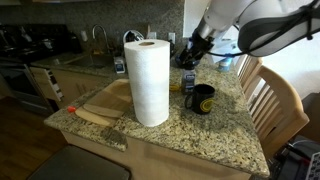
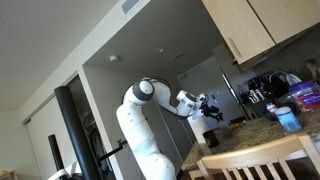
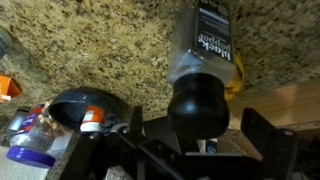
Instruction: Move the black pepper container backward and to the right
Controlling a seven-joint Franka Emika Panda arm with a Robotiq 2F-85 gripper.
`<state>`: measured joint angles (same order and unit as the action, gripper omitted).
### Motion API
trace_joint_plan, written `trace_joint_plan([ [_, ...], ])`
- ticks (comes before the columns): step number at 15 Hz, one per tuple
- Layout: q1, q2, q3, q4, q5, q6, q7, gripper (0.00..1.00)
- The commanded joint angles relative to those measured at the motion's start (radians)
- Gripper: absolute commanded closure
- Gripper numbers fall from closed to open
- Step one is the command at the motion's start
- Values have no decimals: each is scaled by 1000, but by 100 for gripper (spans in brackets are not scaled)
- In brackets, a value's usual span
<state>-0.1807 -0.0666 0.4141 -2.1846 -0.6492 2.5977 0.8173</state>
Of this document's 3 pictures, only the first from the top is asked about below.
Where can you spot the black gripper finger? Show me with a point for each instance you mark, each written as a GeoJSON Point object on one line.
{"type": "Point", "coordinates": [196, 62]}
{"type": "Point", "coordinates": [186, 60]}

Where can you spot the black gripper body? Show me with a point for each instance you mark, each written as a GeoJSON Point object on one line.
{"type": "Point", "coordinates": [201, 45]}

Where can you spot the black pepper container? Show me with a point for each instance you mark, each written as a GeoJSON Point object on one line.
{"type": "Point", "coordinates": [188, 83]}

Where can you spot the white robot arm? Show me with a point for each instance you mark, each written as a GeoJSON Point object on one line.
{"type": "Point", "coordinates": [230, 13]}

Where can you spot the small white blue container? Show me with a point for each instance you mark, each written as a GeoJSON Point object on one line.
{"type": "Point", "coordinates": [119, 65]}

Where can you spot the light blue bottle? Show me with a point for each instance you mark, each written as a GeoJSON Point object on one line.
{"type": "Point", "coordinates": [225, 64]}

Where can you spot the small yellow dish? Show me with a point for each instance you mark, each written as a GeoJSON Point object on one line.
{"type": "Point", "coordinates": [174, 87]}

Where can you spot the black mug yellow logo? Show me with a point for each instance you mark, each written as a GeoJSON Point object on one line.
{"type": "Point", "coordinates": [200, 100]}

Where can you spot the white paper towel roll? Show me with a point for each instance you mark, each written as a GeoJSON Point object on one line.
{"type": "Point", "coordinates": [146, 83]}

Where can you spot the small light wooden chair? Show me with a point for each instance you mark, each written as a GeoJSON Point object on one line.
{"type": "Point", "coordinates": [250, 71]}

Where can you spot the white round plate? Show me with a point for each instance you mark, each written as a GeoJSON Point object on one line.
{"type": "Point", "coordinates": [128, 35]}

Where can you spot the wooden cutting board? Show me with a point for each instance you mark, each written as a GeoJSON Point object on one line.
{"type": "Point", "coordinates": [110, 95]}

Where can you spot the chrome kitchen faucet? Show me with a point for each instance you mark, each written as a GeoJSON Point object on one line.
{"type": "Point", "coordinates": [100, 28]}

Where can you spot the steel kitchen sink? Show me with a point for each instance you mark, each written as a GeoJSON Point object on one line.
{"type": "Point", "coordinates": [90, 60]}

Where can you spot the large light wooden chair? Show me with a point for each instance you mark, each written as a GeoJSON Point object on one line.
{"type": "Point", "coordinates": [283, 110]}

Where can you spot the light wooden spatula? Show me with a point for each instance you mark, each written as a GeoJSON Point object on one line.
{"type": "Point", "coordinates": [93, 117]}

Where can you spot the beige kitchen cabinet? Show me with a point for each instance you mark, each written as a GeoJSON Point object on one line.
{"type": "Point", "coordinates": [76, 85]}

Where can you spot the small orange-red object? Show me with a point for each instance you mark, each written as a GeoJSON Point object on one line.
{"type": "Point", "coordinates": [71, 109]}

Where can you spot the black equipment pile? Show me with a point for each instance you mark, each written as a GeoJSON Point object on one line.
{"type": "Point", "coordinates": [293, 163]}

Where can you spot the black flat-topped box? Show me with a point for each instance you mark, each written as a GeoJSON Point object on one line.
{"type": "Point", "coordinates": [76, 165]}

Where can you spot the black kitchen stove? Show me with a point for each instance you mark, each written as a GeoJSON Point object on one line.
{"type": "Point", "coordinates": [20, 50]}

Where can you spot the white backsplash wall outlet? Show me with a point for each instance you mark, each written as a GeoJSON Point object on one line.
{"type": "Point", "coordinates": [171, 37]}
{"type": "Point", "coordinates": [152, 35]}

